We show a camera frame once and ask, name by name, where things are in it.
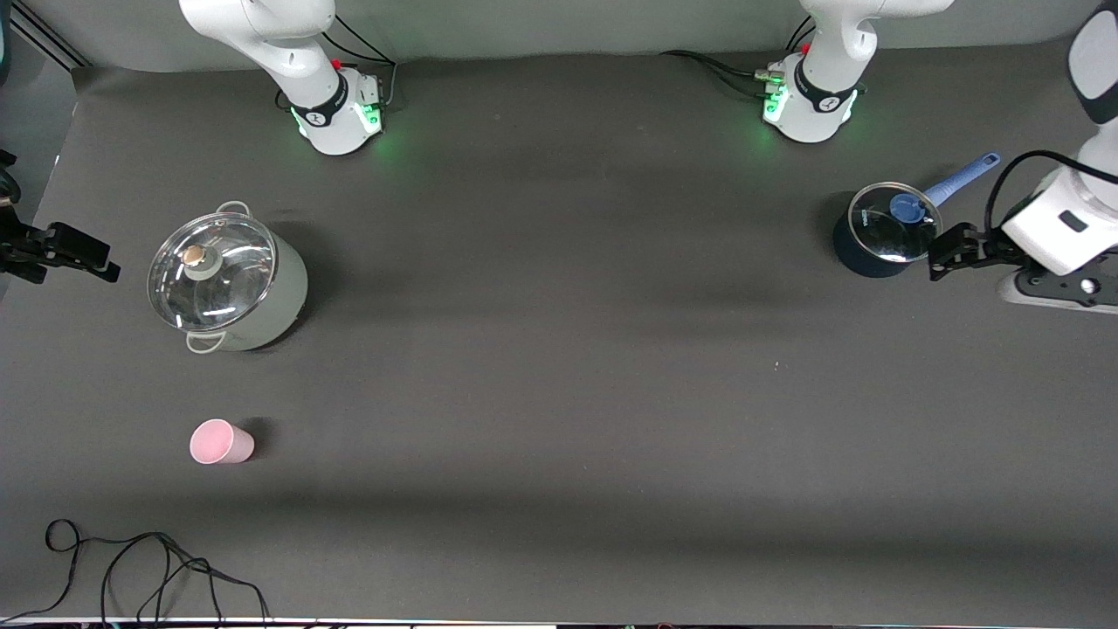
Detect pink plastic cup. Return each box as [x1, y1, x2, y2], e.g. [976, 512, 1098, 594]
[189, 418, 257, 466]

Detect glass lid blue knob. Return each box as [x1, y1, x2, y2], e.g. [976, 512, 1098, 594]
[847, 181, 944, 264]

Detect dark blue saucepan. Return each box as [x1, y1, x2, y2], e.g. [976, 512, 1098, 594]
[832, 152, 1002, 280]

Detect glass pot lid brass knob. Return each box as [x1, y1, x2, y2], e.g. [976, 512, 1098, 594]
[147, 212, 278, 334]

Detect grey-green cooking pot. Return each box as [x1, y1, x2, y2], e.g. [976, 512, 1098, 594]
[147, 200, 309, 354]

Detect thin black looped cable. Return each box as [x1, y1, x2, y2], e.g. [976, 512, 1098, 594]
[0, 518, 273, 626]

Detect black left arm base cable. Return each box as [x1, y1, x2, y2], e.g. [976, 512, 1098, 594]
[659, 49, 780, 100]

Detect black arm base cable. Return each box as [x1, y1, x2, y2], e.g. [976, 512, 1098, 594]
[276, 12, 399, 115]
[659, 49, 780, 100]

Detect black right arm base cable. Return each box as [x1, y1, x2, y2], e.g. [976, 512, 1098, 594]
[276, 12, 399, 115]

